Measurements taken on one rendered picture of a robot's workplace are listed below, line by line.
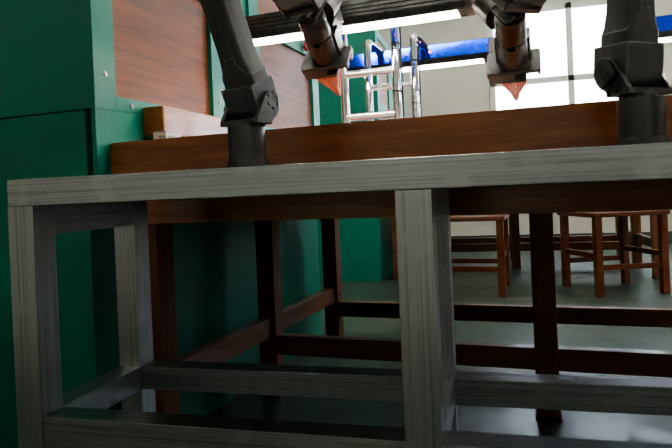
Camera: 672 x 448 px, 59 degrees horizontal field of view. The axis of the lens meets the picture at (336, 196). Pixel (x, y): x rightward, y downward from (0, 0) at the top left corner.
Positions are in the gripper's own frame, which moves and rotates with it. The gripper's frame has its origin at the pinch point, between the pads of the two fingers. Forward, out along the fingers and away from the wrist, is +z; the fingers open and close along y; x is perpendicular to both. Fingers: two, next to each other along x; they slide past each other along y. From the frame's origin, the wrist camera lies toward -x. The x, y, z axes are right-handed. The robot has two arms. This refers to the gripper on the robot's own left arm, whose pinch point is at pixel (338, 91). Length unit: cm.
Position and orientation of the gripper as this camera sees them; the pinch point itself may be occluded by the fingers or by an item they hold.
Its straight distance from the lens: 131.6
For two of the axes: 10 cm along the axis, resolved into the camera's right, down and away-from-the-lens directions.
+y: -9.4, 0.4, 3.4
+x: -1.9, 7.7, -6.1
